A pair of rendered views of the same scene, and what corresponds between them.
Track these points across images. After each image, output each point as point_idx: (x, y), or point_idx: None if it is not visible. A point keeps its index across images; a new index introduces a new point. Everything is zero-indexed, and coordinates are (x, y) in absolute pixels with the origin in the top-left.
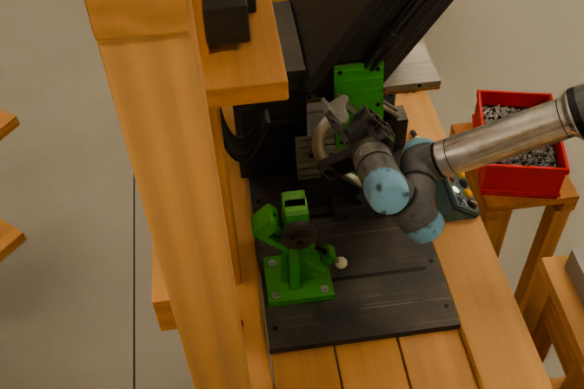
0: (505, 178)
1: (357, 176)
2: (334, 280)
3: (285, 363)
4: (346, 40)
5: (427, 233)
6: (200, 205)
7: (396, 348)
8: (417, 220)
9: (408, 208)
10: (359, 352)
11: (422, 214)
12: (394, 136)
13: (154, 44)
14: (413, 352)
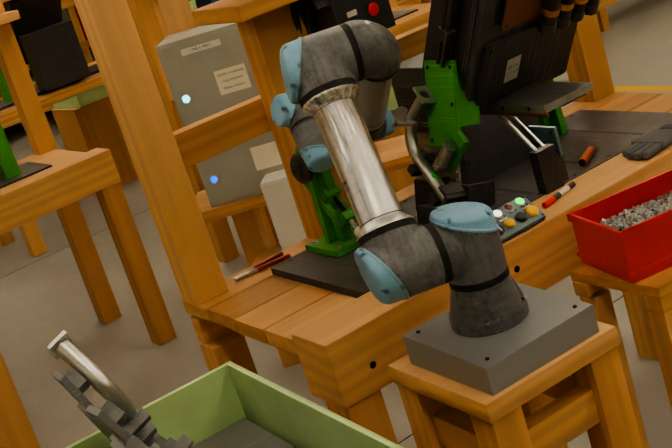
0: (586, 238)
1: (432, 176)
2: (355, 250)
3: (270, 281)
4: (430, 36)
5: (304, 155)
6: (92, 23)
7: (321, 296)
8: (299, 141)
9: (294, 128)
10: (304, 290)
11: (303, 136)
12: (463, 142)
13: None
14: (323, 301)
